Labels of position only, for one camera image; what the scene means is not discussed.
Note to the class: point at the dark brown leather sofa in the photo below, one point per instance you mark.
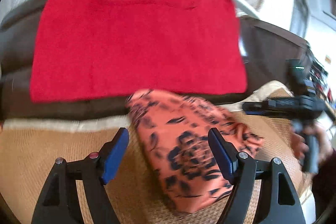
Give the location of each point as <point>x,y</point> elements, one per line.
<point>267,48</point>

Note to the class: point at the red knit blanket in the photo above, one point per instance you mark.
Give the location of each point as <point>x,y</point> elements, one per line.
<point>88,49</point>

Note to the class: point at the orange black floral garment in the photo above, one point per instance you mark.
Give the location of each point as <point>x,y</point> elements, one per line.
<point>173,130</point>

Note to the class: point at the woven bamboo seat mat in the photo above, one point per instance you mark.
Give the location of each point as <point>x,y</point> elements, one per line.
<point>29,149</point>

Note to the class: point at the person's right hand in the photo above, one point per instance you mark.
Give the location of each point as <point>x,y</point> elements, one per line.
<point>311,144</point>

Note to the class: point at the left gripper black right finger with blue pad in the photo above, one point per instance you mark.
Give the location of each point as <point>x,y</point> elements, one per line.
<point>278,200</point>

